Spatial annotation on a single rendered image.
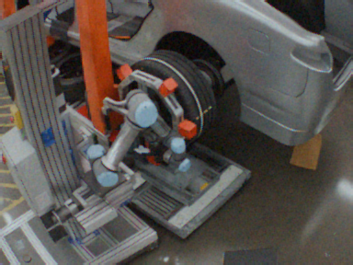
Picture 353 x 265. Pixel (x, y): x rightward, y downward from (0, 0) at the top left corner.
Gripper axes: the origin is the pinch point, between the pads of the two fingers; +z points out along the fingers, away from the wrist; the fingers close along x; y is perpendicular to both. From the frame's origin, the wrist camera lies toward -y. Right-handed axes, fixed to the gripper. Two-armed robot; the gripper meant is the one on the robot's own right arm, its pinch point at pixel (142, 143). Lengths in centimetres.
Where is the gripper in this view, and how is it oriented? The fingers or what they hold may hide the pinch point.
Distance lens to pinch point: 282.9
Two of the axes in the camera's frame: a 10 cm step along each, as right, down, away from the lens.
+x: -6.7, 5.2, -5.3
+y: -0.7, -7.5, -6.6
